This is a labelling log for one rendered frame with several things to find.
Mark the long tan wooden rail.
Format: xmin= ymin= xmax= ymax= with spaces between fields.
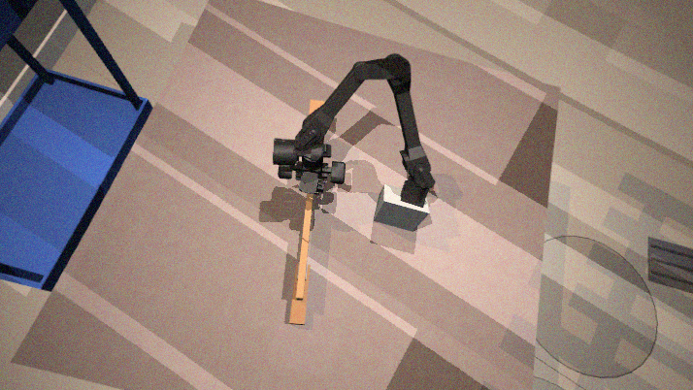
xmin=296 ymin=193 xmax=314 ymax=301

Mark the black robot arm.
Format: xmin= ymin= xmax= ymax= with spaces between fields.
xmin=273 ymin=53 xmax=435 ymax=208

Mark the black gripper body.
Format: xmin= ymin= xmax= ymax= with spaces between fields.
xmin=278 ymin=161 xmax=346 ymax=184

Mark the brown wooden post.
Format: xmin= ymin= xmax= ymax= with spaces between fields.
xmin=290 ymin=100 xmax=325 ymax=325

